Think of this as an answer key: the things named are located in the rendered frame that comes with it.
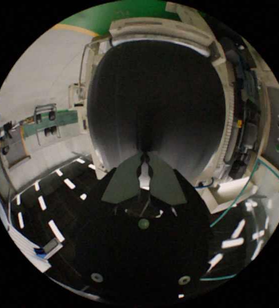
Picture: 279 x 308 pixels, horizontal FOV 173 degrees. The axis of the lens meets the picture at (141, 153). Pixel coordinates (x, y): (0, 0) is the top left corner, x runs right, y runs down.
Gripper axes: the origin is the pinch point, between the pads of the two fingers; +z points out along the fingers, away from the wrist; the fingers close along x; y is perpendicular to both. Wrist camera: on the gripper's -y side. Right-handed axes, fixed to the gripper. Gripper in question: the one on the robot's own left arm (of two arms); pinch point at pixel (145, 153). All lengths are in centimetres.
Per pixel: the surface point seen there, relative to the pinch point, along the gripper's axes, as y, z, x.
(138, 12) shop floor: -116, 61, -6
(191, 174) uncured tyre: 6.4, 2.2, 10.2
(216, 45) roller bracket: -32.7, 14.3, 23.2
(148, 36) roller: -30.3, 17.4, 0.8
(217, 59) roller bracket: -26.4, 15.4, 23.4
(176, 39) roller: -30.4, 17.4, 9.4
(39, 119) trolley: -25, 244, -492
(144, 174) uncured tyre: 6.0, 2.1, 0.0
